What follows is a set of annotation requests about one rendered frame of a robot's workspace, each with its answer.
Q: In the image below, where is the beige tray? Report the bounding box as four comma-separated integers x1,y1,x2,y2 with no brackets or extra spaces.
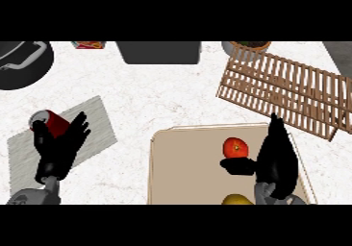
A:
146,122,320,206

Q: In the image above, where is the wooden slatted tiered shelf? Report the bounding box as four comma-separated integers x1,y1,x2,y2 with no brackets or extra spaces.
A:
215,44,352,142

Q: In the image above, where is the red tomato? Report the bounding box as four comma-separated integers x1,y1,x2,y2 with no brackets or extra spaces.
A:
223,136,250,160

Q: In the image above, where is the black pan with grey handle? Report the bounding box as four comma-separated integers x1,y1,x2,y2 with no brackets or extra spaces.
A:
0,40,55,91

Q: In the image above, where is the yellow fruit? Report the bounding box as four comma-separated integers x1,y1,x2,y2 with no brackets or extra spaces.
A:
222,193,256,206

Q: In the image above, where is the grey placemat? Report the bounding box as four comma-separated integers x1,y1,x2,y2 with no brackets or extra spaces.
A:
6,94,120,188

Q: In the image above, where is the grey slab appliance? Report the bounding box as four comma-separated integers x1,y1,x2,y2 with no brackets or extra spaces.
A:
323,40,352,81

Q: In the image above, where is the dark grey box appliance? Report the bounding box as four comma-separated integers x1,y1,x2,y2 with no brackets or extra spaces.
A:
115,40,203,65

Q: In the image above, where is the grey pot with brown rim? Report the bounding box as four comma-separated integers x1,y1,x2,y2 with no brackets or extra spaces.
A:
222,40,272,63

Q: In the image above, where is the red and yellow packet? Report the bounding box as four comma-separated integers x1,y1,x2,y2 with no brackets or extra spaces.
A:
71,40,108,50

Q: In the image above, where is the red can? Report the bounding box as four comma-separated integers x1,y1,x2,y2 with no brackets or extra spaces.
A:
28,109,72,139

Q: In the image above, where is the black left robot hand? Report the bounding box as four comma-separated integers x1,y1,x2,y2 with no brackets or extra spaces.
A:
31,111,92,185

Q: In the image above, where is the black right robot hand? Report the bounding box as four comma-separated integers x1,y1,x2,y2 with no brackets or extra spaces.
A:
219,112,299,201

